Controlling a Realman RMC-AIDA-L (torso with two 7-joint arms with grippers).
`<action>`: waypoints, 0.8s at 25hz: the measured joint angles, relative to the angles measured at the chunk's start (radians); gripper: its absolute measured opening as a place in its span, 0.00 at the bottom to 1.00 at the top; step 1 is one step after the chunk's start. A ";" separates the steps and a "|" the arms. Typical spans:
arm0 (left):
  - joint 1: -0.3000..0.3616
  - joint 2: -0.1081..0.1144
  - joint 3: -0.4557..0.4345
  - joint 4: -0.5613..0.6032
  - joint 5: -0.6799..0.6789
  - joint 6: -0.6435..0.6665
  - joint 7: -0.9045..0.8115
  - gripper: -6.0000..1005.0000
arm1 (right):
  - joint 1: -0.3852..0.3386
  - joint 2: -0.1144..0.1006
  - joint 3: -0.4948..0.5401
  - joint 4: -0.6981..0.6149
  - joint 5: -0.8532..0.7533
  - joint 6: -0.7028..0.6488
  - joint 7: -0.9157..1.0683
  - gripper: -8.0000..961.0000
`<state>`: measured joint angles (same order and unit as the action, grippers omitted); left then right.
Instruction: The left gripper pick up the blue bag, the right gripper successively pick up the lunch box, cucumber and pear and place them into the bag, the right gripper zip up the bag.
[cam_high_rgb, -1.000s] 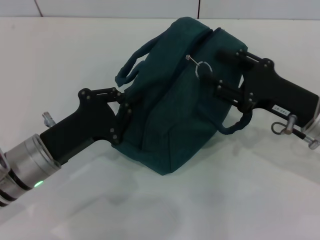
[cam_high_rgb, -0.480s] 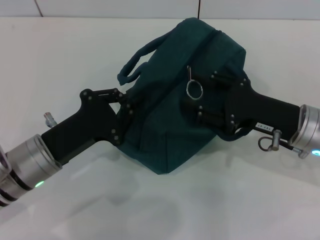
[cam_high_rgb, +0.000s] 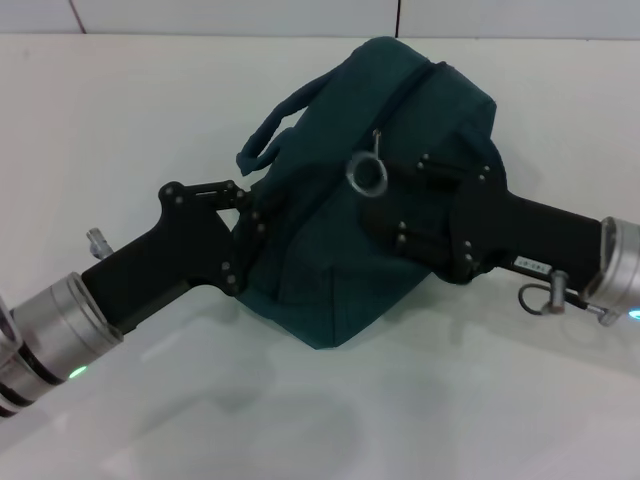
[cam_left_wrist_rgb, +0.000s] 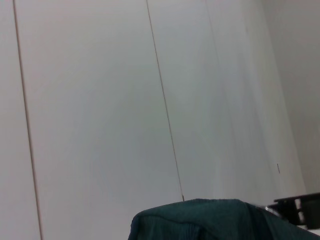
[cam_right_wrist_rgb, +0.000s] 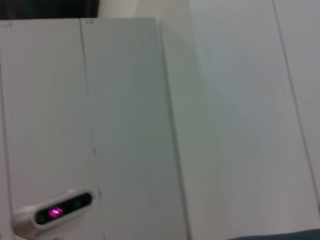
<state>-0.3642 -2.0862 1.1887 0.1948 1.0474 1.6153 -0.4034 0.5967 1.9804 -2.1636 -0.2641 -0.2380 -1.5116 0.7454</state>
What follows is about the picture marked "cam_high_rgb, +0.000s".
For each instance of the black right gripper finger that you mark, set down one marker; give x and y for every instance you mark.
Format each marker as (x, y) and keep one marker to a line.
(435, 172)
(420, 242)

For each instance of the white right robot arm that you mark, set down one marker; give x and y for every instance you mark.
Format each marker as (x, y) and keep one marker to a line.
(617, 270)

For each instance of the small silver connector stub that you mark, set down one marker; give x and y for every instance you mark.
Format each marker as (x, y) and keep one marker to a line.
(98, 242)

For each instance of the dark teal fabric bag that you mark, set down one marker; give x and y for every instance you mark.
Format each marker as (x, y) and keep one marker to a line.
(340, 240)

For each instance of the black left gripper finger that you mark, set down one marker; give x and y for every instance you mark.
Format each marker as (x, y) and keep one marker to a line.
(250, 240)
(220, 194)

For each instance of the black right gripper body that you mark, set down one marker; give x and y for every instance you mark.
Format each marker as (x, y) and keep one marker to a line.
(520, 235)

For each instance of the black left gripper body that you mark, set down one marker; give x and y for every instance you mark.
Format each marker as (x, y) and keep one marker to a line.
(165, 260)

